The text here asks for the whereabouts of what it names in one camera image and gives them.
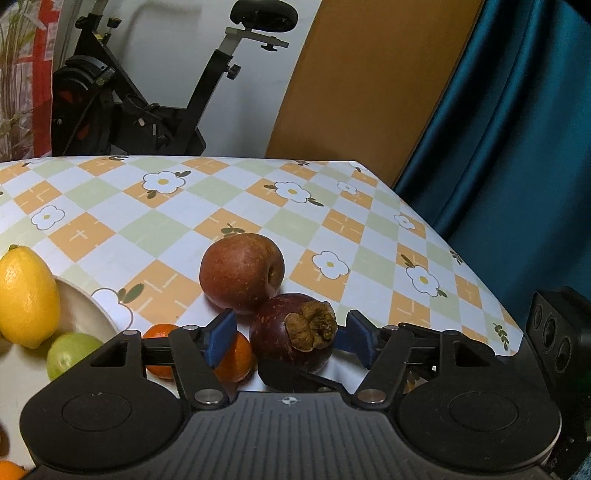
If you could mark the dark purple mangosteen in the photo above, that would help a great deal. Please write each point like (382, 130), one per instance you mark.
(294, 329)

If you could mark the red-brown apple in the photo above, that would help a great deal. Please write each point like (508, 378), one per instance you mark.
(241, 272)

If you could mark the yellow lemon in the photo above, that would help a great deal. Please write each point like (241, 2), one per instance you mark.
(30, 301)

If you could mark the printed red backdrop cloth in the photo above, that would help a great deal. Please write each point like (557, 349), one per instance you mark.
(28, 35)

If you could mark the small orange mandarin left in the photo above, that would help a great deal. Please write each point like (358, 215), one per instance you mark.
(158, 352)

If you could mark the floral checkered tablecloth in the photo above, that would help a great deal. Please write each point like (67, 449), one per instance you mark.
(127, 236)

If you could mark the beige round plate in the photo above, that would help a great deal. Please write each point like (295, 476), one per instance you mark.
(86, 320)

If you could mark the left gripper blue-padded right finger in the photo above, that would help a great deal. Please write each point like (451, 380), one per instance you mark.
(392, 356)

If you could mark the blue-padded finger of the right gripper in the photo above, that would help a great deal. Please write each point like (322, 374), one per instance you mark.
(448, 356)
(287, 378)

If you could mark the bright green round fruit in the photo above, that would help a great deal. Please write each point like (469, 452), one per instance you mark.
(67, 350)

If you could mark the wooden board panel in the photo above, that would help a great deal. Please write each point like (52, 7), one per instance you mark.
(368, 80)

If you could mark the small orange mandarin right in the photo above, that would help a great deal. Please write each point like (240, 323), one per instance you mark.
(237, 362)

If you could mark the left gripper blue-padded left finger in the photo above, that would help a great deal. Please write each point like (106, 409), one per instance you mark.
(195, 352)

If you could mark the small orange mandarin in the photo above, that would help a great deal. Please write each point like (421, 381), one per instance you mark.
(158, 352)
(237, 362)

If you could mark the teal curtain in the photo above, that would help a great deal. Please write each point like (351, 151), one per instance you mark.
(502, 171)

